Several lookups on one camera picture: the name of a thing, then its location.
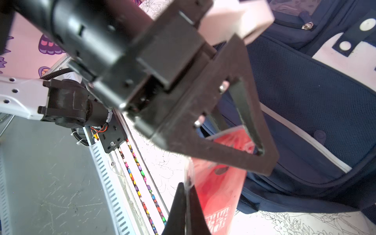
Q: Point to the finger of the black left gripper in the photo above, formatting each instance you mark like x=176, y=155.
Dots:
x=217, y=117

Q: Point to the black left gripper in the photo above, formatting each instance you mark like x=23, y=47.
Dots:
x=124, y=58

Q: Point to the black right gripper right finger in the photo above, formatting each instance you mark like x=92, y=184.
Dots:
x=195, y=220

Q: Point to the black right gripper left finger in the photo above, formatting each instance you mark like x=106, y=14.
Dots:
x=177, y=218

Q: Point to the red pencil case package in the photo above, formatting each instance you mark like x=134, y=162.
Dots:
x=219, y=186

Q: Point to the navy blue backpack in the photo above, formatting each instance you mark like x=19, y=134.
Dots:
x=315, y=73

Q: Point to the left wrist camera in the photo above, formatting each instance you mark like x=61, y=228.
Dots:
x=247, y=19

